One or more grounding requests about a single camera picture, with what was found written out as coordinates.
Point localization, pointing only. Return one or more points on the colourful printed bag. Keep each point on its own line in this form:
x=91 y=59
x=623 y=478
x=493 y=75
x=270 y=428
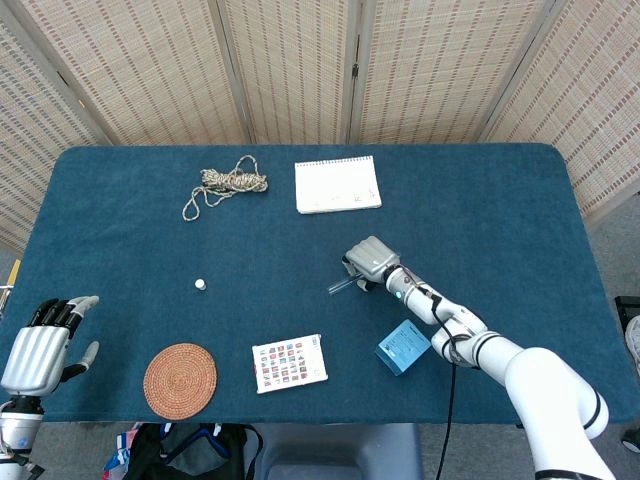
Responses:
x=120 y=455

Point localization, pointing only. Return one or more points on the blue cardboard box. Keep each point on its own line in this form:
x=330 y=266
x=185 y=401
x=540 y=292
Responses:
x=400 y=347

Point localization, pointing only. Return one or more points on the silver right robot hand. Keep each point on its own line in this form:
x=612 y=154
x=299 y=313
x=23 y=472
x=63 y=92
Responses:
x=372 y=257

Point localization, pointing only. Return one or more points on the black box on floor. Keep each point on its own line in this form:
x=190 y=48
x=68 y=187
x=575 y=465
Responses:
x=627 y=310

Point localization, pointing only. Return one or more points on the bamboo folding screen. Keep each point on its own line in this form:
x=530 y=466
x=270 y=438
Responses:
x=150 y=75

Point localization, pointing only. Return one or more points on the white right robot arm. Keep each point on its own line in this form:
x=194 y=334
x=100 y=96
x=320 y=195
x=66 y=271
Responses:
x=540 y=375

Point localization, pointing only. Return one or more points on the black backpack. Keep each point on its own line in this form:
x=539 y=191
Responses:
x=195 y=455

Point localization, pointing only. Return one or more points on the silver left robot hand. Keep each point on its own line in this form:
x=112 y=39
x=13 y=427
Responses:
x=35 y=357

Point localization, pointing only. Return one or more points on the white picture card box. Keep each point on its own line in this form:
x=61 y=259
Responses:
x=289 y=363

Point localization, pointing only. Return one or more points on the round woven rattan coaster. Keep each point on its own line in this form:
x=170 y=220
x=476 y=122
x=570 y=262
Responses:
x=180 y=381

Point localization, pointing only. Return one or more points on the dark blue table cloth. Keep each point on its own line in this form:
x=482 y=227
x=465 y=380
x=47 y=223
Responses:
x=250 y=250

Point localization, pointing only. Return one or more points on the small white cap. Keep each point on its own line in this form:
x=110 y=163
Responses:
x=200 y=284

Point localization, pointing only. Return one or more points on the clear glass tube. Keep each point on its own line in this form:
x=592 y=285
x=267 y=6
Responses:
x=340 y=286

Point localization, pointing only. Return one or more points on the white spiral notebook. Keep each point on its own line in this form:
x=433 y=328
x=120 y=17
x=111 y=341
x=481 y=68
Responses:
x=337 y=182

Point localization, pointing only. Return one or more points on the yellow wooden piece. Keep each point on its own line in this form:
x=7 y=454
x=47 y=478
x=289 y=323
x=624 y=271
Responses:
x=15 y=272

